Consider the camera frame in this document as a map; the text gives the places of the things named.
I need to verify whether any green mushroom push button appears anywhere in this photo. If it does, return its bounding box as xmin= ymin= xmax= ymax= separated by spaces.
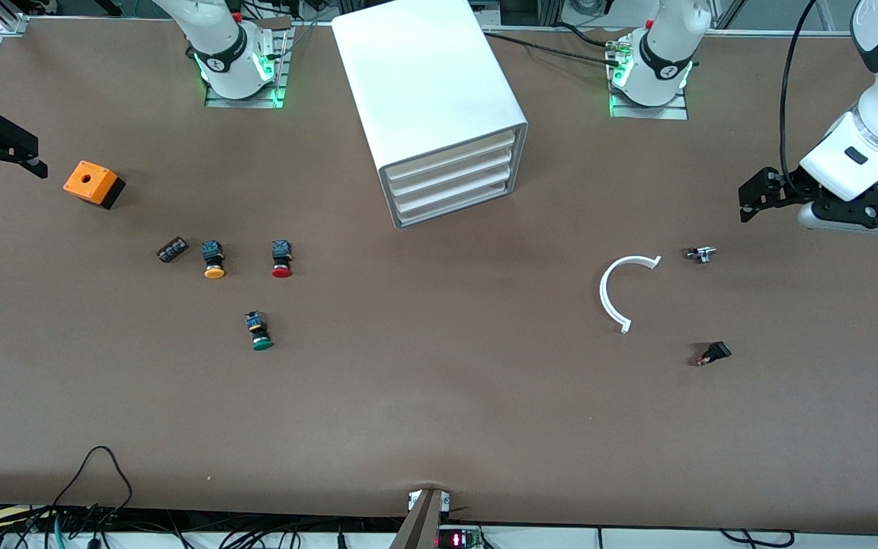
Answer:
xmin=245 ymin=310 xmax=274 ymax=352

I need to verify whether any tall white plastic drawer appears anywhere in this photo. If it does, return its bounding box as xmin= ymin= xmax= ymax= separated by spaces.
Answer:
xmin=393 ymin=162 xmax=518 ymax=223

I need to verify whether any orange button box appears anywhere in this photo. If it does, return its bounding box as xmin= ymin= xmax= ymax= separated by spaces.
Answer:
xmin=63 ymin=160 xmax=127 ymax=210

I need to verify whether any yellow mushroom push button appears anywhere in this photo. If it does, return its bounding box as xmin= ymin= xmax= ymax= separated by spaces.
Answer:
xmin=201 ymin=239 xmax=227 ymax=281

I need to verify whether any thin white plastic drawer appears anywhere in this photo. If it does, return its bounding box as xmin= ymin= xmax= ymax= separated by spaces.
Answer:
xmin=387 ymin=131 xmax=518 ymax=189
xmin=389 ymin=146 xmax=518 ymax=205

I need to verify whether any white drawer cabinet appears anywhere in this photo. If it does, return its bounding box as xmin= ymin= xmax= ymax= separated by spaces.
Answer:
xmin=331 ymin=0 xmax=529 ymax=230

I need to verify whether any white curved plastic arc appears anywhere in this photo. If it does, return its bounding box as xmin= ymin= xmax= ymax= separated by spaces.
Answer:
xmin=599 ymin=255 xmax=662 ymax=334

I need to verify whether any red LED display module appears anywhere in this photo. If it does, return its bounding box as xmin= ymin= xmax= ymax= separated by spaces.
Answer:
xmin=436 ymin=526 xmax=484 ymax=549

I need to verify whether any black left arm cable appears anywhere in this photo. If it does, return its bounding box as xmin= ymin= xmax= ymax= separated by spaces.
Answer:
xmin=780 ymin=0 xmax=821 ymax=195

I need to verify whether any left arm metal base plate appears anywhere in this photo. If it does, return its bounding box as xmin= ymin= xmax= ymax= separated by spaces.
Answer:
xmin=608 ymin=46 xmax=690 ymax=120

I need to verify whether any aluminium table back rail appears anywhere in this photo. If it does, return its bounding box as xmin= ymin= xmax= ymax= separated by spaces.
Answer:
xmin=694 ymin=27 xmax=855 ymax=39

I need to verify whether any short black base cable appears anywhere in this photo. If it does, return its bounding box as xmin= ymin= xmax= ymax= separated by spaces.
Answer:
xmin=553 ymin=21 xmax=623 ymax=48

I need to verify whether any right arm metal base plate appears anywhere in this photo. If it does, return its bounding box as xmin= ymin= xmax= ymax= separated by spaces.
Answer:
xmin=204 ymin=29 xmax=289 ymax=110

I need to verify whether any long black base cable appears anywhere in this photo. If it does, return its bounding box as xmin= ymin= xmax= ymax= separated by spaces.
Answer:
xmin=482 ymin=30 xmax=623 ymax=68

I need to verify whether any looped black cable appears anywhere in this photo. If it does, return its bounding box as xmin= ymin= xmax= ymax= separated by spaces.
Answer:
xmin=49 ymin=445 xmax=134 ymax=535

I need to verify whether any sagging black cable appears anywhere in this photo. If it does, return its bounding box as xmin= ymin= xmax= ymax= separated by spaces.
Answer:
xmin=719 ymin=528 xmax=795 ymax=548

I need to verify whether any white metal post bracket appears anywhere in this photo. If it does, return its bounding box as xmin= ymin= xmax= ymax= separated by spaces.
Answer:
xmin=407 ymin=490 xmax=452 ymax=513

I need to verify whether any brown camera post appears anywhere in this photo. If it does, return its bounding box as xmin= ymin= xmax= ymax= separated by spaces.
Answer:
xmin=389 ymin=488 xmax=444 ymax=549

